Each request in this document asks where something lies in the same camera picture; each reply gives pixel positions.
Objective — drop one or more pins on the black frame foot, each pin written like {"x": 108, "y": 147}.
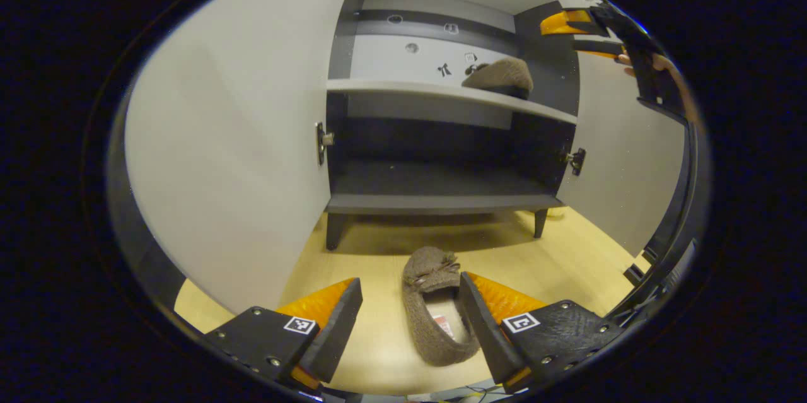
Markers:
{"x": 633, "y": 274}
{"x": 650, "y": 255}

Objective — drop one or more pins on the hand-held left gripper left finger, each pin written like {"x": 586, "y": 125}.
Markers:
{"x": 337, "y": 327}

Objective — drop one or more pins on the white cabinet door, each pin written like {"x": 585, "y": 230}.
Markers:
{"x": 239, "y": 138}
{"x": 624, "y": 169}

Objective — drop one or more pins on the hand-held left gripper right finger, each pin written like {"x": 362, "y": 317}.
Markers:
{"x": 482, "y": 327}

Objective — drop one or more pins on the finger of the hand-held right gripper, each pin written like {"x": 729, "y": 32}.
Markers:
{"x": 570, "y": 23}
{"x": 599, "y": 48}

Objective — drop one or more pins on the brown fuzzy shoe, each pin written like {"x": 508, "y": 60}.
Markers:
{"x": 501, "y": 75}
{"x": 429, "y": 327}

